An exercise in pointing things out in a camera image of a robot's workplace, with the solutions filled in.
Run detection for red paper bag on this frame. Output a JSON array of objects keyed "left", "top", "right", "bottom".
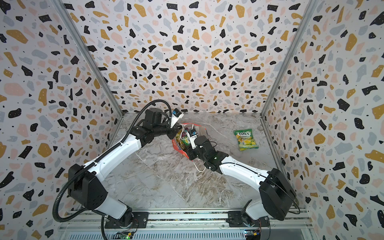
[{"left": 172, "top": 123, "right": 208, "bottom": 173}]

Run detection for green yellow candy bag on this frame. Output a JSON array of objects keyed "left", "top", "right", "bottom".
[{"left": 233, "top": 129, "right": 259, "bottom": 151}]

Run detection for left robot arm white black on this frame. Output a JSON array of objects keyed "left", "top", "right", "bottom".
[{"left": 67, "top": 108, "right": 184, "bottom": 228}]

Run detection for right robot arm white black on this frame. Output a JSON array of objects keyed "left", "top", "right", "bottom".
[{"left": 187, "top": 136, "right": 297, "bottom": 227}]

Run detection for green snack pack in bag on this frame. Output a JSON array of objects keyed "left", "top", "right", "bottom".
[{"left": 176, "top": 131, "right": 191, "bottom": 151}]

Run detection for right circuit board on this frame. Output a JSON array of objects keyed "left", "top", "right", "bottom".
[{"left": 245, "top": 230, "right": 261, "bottom": 240}]

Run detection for circuit board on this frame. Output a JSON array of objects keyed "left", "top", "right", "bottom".
[
  {"left": 245, "top": 230, "right": 261, "bottom": 240},
  {"left": 114, "top": 231, "right": 134, "bottom": 240}
]

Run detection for left circuit board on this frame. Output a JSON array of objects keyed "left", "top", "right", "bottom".
[{"left": 114, "top": 231, "right": 134, "bottom": 240}]

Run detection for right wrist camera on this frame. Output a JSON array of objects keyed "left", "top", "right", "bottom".
[{"left": 187, "top": 128, "right": 198, "bottom": 149}]

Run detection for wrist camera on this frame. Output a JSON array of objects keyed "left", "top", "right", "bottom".
[
  {"left": 187, "top": 128, "right": 198, "bottom": 149},
  {"left": 170, "top": 108, "right": 184, "bottom": 128}
]

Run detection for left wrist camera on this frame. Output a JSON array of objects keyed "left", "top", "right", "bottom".
[{"left": 170, "top": 108, "right": 184, "bottom": 128}]

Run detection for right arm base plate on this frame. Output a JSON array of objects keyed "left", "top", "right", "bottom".
[{"left": 226, "top": 211, "right": 270, "bottom": 228}]

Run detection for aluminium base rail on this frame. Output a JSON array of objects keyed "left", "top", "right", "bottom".
[{"left": 56, "top": 207, "right": 319, "bottom": 240}]

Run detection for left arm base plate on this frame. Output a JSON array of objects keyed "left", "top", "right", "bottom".
[{"left": 105, "top": 212, "right": 149, "bottom": 230}]

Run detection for left corrugated cable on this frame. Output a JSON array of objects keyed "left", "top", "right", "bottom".
[{"left": 52, "top": 99, "right": 173, "bottom": 240}]

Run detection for left corner aluminium post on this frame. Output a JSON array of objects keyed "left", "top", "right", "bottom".
[{"left": 52, "top": 1, "right": 124, "bottom": 119}]

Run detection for corner aluminium post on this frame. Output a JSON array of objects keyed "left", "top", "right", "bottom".
[
  {"left": 52, "top": 1, "right": 124, "bottom": 119},
  {"left": 261, "top": 0, "right": 319, "bottom": 119}
]

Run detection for right corner aluminium post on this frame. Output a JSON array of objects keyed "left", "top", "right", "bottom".
[{"left": 261, "top": 0, "right": 319, "bottom": 119}]

